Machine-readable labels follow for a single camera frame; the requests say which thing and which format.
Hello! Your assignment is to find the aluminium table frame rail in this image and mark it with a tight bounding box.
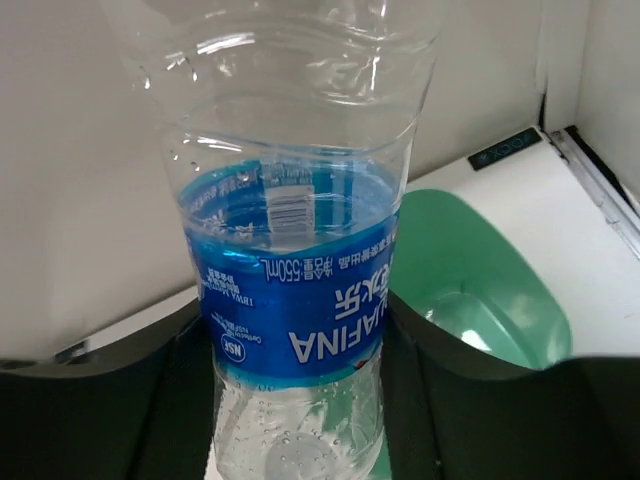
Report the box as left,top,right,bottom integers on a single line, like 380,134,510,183
550,127,639,257

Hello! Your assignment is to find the blue label bottle white cap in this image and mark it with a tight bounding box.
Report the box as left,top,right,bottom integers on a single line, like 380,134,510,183
103,1,447,479

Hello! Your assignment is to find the green plastic bin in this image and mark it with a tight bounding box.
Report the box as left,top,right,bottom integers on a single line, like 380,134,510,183
389,189,573,370

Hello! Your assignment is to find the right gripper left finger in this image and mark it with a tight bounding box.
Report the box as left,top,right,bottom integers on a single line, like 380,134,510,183
1,301,215,479

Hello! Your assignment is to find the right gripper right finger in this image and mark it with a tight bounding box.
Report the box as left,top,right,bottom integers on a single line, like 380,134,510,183
381,296,639,479

